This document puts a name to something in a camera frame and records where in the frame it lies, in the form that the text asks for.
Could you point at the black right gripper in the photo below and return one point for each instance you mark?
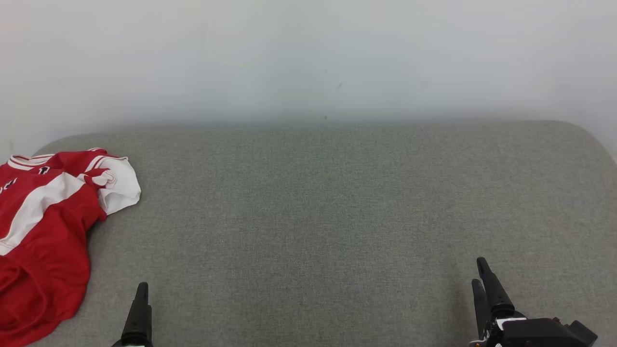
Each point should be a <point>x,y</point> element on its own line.
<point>491,337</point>

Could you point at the red white basketball jersey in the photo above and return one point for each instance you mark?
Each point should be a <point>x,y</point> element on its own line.
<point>120,190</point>

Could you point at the red white shorts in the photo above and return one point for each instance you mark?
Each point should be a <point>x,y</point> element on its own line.
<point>43,308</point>

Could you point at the grey fabric sofa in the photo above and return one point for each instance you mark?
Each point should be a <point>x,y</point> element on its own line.
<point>337,217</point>

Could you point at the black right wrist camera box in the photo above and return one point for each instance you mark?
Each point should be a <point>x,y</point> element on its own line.
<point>544,333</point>

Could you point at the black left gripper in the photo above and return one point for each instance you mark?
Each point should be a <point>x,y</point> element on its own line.
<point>132,344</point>

